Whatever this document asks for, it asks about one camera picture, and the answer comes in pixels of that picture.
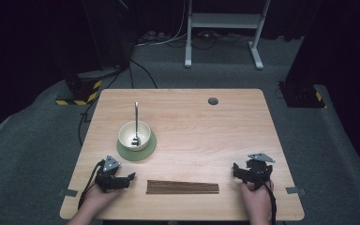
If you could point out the cream ceramic bowl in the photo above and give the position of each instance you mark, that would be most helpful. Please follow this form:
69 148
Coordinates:
126 136

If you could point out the person's left hand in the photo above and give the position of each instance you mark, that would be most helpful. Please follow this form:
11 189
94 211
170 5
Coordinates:
95 200

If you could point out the metal spoon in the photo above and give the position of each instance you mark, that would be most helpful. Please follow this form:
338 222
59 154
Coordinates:
136 118

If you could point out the grey tape piece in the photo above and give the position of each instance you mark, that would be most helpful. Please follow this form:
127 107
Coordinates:
295 190
67 192

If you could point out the person's right hand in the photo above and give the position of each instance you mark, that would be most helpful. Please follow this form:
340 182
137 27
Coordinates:
259 201

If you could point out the power strip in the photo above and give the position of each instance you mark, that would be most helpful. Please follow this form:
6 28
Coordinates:
152 36

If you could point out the row of brown wooden chopsticks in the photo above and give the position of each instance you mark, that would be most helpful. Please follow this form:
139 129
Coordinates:
181 189

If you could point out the white metal stand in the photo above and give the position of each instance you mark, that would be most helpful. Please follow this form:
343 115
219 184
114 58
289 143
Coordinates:
225 20

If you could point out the black stand base yellow stripes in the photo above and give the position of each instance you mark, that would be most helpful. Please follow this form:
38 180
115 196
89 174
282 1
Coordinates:
301 95
81 90

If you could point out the green round coaster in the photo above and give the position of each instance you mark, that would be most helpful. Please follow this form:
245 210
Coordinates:
137 155

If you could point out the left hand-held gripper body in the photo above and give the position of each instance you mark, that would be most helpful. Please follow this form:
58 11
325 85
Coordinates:
110 164

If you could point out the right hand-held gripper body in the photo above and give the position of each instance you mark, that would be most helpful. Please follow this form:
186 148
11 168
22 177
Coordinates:
259 172

